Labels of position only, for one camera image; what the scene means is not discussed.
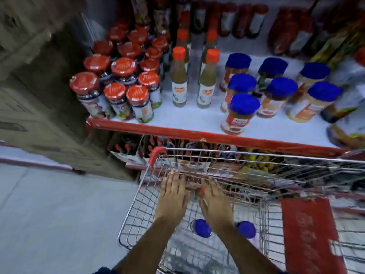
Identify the person's right hand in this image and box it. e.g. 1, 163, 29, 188
199, 177, 235, 226

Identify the person's left hand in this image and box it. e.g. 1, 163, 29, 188
155, 170, 191, 223

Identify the person's left forearm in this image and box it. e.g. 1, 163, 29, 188
113, 217, 179, 274

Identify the person's right forearm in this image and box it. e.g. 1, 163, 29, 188
212, 221, 282, 274

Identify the red-capped small bottle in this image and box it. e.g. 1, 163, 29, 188
190, 187, 206, 203

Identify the blue-lid jar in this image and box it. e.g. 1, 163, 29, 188
235, 221, 257, 239
192, 219, 213, 238

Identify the row of lower shelf bottles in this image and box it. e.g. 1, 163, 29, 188
108, 134, 243, 176

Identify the red-edged white store shelf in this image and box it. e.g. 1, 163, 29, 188
86, 48, 355, 158

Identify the cluster of blue-lid shelf jars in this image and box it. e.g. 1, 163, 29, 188
219, 53, 343, 136

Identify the orange-capped green sauce bottle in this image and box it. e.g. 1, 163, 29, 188
176, 28, 191, 66
200, 29, 218, 66
196, 49, 220, 109
171, 46, 189, 108

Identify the red cart seat flap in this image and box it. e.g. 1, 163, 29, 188
279, 197, 349, 274

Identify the group of red-lid jam jars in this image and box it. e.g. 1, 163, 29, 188
69, 22, 172, 124

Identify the stack of brown cardboard boxes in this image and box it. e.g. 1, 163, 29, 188
0, 0, 140, 180

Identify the pile of printed food packets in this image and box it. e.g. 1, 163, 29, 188
309, 0, 365, 149

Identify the row of dark red bottles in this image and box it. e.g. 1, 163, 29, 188
130, 0, 270, 40

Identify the row of red pouches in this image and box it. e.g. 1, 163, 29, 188
267, 6, 315, 57

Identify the metal wire shopping cart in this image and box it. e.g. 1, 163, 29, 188
117, 146, 365, 274

